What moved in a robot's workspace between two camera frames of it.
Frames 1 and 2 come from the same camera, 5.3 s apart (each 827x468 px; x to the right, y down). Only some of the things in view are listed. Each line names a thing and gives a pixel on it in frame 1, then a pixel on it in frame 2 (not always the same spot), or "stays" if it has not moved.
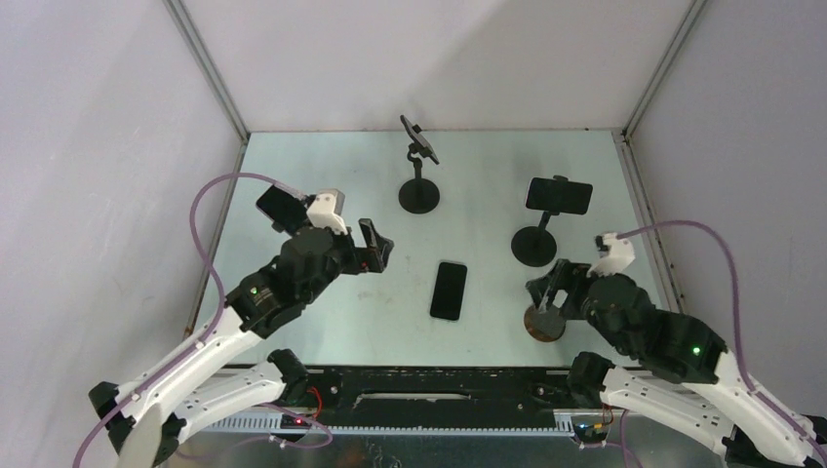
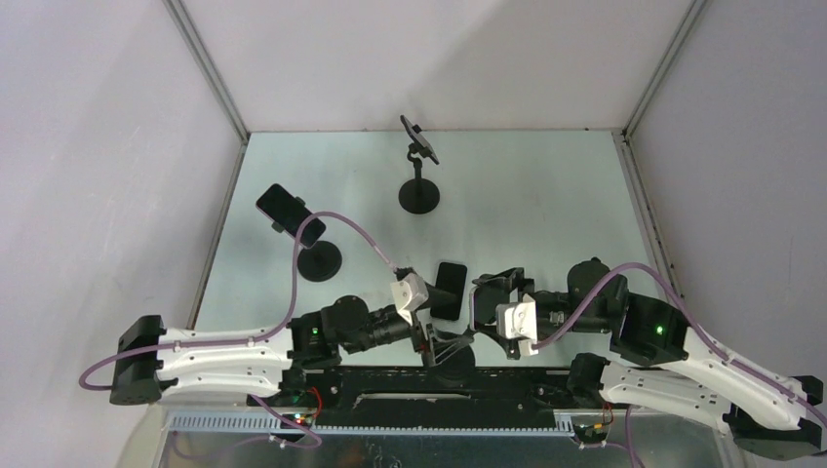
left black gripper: [367, 259] -> [437, 349]
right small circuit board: [590, 434] stays
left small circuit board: [290, 421] stays
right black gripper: [568, 276] -> [513, 278]
